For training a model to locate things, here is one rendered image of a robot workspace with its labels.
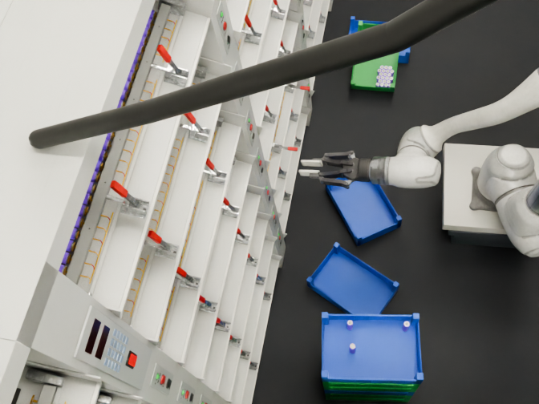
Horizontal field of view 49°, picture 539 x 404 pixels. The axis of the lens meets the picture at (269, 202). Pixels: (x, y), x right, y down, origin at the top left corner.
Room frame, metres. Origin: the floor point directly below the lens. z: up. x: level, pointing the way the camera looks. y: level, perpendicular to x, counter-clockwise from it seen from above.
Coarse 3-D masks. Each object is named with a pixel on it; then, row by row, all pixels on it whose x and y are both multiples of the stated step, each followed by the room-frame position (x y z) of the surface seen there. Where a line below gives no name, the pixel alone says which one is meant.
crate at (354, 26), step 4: (352, 16) 2.00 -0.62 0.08; (352, 20) 1.98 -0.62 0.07; (356, 20) 1.99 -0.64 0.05; (360, 20) 1.99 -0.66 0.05; (352, 24) 1.98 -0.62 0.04; (356, 24) 1.99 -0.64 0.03; (352, 28) 1.98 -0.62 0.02; (356, 28) 1.99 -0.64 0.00; (352, 32) 1.97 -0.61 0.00; (408, 48) 1.79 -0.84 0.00; (400, 52) 1.78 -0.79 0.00; (404, 52) 1.77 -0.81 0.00; (408, 52) 1.71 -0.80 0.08; (400, 56) 1.72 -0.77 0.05; (404, 56) 1.71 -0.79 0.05; (408, 56) 1.70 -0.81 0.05; (400, 60) 1.72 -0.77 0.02; (404, 60) 1.71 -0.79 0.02; (408, 60) 1.70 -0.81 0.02
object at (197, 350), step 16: (240, 160) 0.87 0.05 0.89; (240, 176) 0.83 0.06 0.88; (240, 192) 0.78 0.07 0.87; (224, 208) 0.73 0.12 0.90; (240, 208) 0.73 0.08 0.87; (224, 224) 0.69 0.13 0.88; (224, 240) 0.65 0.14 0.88; (224, 256) 0.61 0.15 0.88; (208, 272) 0.57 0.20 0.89; (224, 272) 0.57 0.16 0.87; (208, 288) 0.53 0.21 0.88; (208, 304) 0.48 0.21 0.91; (208, 320) 0.45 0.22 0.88; (192, 336) 0.42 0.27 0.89; (208, 336) 0.41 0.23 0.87; (192, 352) 0.38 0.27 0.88; (208, 352) 0.37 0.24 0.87; (192, 368) 0.34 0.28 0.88
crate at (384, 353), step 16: (336, 320) 0.49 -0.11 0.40; (352, 320) 0.48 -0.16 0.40; (368, 320) 0.46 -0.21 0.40; (384, 320) 0.45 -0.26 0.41; (400, 320) 0.44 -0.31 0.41; (416, 320) 0.41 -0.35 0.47; (336, 336) 0.44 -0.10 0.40; (352, 336) 0.43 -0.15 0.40; (368, 336) 0.41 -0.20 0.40; (384, 336) 0.40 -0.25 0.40; (400, 336) 0.39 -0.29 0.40; (416, 336) 0.38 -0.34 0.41; (336, 352) 0.39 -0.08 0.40; (368, 352) 0.37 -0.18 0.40; (384, 352) 0.35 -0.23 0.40; (400, 352) 0.34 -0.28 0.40; (416, 352) 0.33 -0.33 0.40; (336, 368) 0.34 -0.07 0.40; (352, 368) 0.33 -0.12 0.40; (368, 368) 0.32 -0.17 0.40; (384, 368) 0.31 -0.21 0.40; (400, 368) 0.29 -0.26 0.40; (416, 368) 0.28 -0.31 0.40
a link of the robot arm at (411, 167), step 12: (396, 156) 0.87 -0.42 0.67; (408, 156) 0.85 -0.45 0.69; (420, 156) 0.84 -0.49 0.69; (396, 168) 0.83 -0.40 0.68; (408, 168) 0.81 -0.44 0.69; (420, 168) 0.80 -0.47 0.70; (432, 168) 0.79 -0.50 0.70; (396, 180) 0.80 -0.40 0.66; (408, 180) 0.78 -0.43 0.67; (420, 180) 0.77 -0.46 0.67; (432, 180) 0.76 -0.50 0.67
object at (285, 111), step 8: (296, 48) 1.51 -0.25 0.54; (288, 96) 1.33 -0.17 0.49; (288, 104) 1.30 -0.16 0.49; (288, 112) 1.27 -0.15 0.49; (280, 120) 1.24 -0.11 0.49; (288, 120) 1.23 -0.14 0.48; (280, 128) 1.20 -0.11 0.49; (280, 136) 1.17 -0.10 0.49; (280, 144) 1.14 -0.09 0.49; (272, 152) 1.11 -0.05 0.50; (280, 152) 1.11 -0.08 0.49; (272, 160) 1.08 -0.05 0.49; (280, 160) 1.08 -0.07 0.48; (272, 168) 1.05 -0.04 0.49; (272, 176) 1.02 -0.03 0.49; (272, 184) 0.99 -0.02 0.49
